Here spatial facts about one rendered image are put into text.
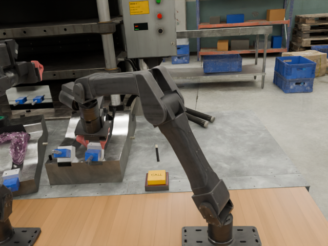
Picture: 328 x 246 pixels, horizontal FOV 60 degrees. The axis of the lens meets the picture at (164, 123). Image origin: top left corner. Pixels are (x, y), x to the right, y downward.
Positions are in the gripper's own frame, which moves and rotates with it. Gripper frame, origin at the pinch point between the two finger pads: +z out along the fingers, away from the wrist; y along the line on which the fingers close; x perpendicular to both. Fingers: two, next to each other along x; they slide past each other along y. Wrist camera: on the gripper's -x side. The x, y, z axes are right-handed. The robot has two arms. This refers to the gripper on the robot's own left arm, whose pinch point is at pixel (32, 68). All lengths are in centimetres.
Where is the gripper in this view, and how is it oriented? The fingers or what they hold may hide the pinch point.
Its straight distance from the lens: 110.6
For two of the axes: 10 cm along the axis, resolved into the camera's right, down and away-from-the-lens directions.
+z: 0.6, -3.7, 9.3
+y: -10.0, 0.4, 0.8
